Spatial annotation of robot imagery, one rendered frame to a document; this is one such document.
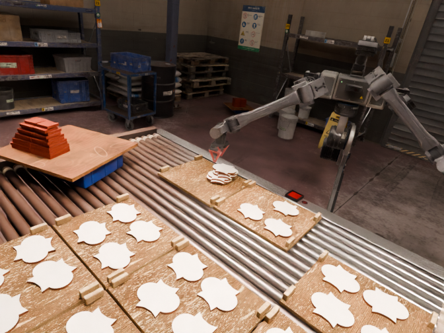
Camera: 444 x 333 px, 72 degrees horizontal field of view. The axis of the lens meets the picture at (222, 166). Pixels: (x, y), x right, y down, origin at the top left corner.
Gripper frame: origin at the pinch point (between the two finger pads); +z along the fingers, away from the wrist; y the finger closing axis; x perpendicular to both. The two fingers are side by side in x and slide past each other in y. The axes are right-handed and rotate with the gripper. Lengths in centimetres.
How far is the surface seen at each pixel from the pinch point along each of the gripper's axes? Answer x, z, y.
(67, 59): -347, 24, -246
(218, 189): 6.5, 12.1, 11.8
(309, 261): 58, 14, 42
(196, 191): -2.6, 12.3, 19.7
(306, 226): 54, 12, 21
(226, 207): 16.2, 12.1, 25.3
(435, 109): 211, 17, -418
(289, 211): 44.9, 10.6, 14.2
